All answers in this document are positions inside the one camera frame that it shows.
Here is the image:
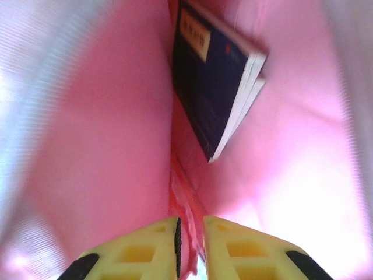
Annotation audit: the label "navy book with yellow label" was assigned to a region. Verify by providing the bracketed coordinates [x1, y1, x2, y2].
[171, 0, 268, 165]

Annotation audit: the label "pink school backpack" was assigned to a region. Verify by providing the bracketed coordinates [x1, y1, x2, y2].
[0, 0, 373, 280]

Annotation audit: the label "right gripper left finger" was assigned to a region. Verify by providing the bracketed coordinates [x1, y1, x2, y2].
[62, 216, 184, 280]

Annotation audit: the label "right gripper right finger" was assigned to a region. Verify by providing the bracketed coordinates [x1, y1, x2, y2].
[202, 215, 336, 280]

